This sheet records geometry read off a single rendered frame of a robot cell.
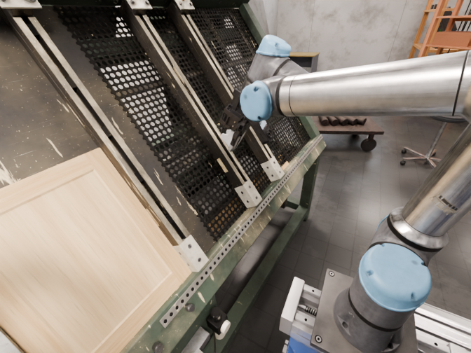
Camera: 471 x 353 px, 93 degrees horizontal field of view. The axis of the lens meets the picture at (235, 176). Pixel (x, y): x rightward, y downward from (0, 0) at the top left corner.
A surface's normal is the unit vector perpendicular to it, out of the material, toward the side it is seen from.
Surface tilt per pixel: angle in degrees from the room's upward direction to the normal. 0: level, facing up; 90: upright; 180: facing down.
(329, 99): 95
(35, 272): 53
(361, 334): 72
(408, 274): 7
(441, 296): 0
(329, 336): 0
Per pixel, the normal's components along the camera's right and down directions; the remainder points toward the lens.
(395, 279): -0.13, -0.76
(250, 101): -0.66, 0.44
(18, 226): 0.63, -0.26
